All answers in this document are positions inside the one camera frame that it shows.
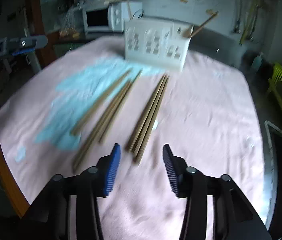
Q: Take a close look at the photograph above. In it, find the plastic bag with oranges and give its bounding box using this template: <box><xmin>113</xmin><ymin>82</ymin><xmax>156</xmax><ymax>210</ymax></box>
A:
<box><xmin>59</xmin><ymin>7</ymin><xmax>80</xmax><ymax>37</ymax></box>

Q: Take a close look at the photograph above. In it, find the cream house-shaped utensil holder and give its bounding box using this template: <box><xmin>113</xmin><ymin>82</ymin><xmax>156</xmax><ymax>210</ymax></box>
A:
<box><xmin>124</xmin><ymin>18</ymin><xmax>193</xmax><ymax>72</ymax></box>

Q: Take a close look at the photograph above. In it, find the white microwave oven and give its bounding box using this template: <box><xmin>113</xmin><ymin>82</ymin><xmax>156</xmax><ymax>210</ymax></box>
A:
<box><xmin>82</xmin><ymin>1</ymin><xmax>143</xmax><ymax>33</ymax></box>

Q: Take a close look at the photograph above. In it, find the clear plastic bottle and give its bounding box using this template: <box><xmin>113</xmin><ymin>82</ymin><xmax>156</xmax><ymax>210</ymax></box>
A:
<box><xmin>251</xmin><ymin>52</ymin><xmax>263</xmax><ymax>73</ymax></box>

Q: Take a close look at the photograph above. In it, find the pink towel with blue whale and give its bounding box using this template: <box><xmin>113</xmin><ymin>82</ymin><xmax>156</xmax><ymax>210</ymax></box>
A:
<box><xmin>0</xmin><ymin>37</ymin><xmax>264</xmax><ymax>239</ymax></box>

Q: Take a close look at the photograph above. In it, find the wooden chopstick long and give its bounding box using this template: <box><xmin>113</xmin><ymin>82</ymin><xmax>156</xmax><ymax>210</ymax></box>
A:
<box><xmin>73</xmin><ymin>81</ymin><xmax>134</xmax><ymax>173</ymax></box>
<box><xmin>72</xmin><ymin>80</ymin><xmax>131</xmax><ymax>173</ymax></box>

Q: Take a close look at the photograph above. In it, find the wooden chopstick short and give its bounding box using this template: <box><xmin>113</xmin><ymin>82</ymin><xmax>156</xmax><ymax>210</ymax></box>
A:
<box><xmin>99</xmin><ymin>70</ymin><xmax>142</xmax><ymax>144</ymax></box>

